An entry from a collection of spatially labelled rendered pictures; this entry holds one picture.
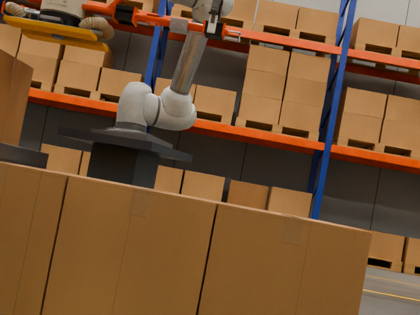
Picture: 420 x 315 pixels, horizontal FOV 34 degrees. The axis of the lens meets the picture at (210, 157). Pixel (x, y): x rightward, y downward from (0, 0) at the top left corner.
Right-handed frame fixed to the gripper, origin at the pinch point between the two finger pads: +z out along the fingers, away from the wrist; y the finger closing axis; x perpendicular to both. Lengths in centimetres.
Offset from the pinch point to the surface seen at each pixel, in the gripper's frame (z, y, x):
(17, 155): 62, 3, -65
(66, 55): -99, -697, -292
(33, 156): 61, -14, -65
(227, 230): 71, 82, 24
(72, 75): -73, -699, -279
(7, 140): 56, -6, -73
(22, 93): 36, -11, -73
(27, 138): 24, -821, -372
